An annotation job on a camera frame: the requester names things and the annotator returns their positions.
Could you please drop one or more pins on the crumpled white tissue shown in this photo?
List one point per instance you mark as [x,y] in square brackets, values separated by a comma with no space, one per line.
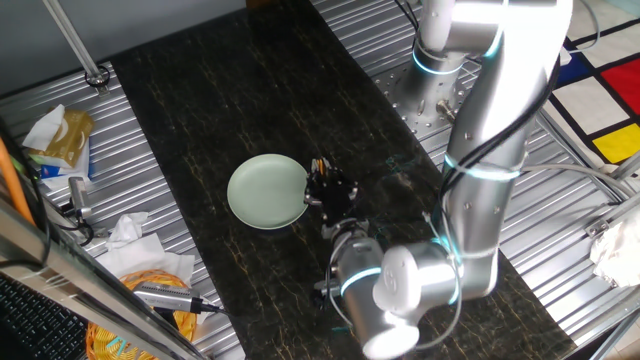
[125,227]

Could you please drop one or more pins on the wide aluminium frame bar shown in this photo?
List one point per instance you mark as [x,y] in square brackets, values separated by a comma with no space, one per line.
[75,280]

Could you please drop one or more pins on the small silver camera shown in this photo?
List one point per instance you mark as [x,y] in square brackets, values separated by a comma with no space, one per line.
[79,195]

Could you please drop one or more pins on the teal plastic clothespin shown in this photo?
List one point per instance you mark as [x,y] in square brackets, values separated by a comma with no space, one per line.
[116,345]

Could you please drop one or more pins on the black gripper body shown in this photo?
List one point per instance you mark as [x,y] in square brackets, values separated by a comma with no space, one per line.
[337,202]

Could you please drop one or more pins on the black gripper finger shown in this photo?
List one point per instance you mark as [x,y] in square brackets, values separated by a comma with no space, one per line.
[345,184]
[312,187]

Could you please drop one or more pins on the black keyboard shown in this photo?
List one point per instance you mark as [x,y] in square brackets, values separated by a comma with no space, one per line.
[40,325]

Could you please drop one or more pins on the aluminium pole with base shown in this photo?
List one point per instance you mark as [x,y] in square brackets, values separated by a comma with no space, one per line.
[75,45]

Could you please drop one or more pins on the black gold-veined marble mat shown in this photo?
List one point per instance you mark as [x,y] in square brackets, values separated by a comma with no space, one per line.
[200,100]

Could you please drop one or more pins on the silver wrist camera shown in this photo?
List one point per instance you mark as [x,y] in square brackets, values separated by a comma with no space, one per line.
[325,287]

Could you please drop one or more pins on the orange tube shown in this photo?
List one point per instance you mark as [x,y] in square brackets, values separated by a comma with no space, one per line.
[12,185]

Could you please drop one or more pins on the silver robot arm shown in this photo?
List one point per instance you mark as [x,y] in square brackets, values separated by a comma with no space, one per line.
[480,200]

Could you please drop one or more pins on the orange plastic clothespin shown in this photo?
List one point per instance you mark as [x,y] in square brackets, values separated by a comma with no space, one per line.
[322,167]

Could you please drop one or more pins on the aluminium frame rail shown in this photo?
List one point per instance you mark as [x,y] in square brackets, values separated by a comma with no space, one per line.
[617,334]
[615,212]

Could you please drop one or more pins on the yellow wicker basket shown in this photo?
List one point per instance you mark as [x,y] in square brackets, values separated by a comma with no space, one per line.
[100,345]

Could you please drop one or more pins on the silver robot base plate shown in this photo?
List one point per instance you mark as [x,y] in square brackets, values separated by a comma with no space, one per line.
[420,125]

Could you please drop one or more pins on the colourful squares floor mat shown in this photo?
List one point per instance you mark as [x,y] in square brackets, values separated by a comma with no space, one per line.
[600,105]

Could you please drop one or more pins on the white power strip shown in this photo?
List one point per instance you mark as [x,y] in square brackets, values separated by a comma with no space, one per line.
[565,56]

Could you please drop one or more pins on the pale green round plate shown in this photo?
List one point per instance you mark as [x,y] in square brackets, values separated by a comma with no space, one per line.
[265,192]

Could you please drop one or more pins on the flat white paper towel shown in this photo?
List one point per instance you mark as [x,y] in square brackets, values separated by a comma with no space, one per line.
[145,255]

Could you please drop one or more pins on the white blue tissue pack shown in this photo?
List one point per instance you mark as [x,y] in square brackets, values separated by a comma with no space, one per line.
[65,172]

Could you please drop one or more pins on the white crumpled cloth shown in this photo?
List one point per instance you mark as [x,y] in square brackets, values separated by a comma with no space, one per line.
[620,250]

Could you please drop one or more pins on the yellow tissue box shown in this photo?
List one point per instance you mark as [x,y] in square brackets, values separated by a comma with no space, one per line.
[70,135]

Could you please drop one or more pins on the silver camera with black plug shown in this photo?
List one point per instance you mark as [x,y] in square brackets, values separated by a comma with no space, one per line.
[165,297]

